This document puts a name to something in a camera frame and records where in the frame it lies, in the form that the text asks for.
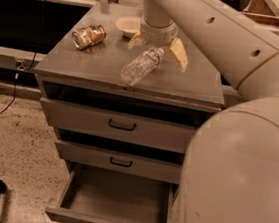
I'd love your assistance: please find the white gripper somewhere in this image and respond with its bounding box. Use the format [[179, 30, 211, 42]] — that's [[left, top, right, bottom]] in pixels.
[[127, 17, 188, 72]]

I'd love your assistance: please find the clear plastic water bottle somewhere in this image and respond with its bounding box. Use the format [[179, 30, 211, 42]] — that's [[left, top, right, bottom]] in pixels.
[[120, 48, 164, 87]]

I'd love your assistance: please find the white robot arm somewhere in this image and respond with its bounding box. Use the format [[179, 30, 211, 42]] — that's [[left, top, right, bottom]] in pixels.
[[144, 0, 279, 223]]

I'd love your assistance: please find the grey drawer cabinet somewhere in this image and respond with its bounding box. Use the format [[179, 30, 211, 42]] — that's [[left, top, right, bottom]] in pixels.
[[15, 0, 235, 223]]

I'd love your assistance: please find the grey top drawer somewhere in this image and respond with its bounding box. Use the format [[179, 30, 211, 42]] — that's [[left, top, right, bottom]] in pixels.
[[40, 98, 195, 154]]

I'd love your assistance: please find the grey drawer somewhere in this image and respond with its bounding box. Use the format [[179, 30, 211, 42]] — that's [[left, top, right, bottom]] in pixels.
[[40, 98, 195, 154], [55, 139, 181, 184], [46, 164, 174, 223]]

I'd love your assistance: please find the grey middle drawer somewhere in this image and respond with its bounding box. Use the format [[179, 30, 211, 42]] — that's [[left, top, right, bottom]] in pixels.
[[55, 139, 181, 184]]

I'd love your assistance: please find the grey bottom drawer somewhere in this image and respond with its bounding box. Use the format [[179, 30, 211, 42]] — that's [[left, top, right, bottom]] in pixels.
[[46, 164, 174, 223]]

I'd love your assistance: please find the white paper bowl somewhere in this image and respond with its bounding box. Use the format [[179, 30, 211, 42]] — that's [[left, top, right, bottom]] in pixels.
[[116, 16, 141, 38]]

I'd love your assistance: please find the black power cable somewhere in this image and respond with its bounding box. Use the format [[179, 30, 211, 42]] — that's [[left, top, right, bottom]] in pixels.
[[0, 0, 61, 133]]

